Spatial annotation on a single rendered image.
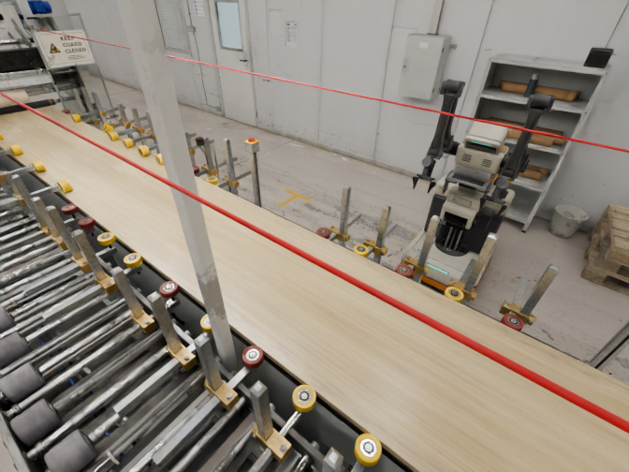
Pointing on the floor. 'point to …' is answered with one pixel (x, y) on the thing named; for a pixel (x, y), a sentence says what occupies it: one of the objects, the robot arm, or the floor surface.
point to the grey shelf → (548, 71)
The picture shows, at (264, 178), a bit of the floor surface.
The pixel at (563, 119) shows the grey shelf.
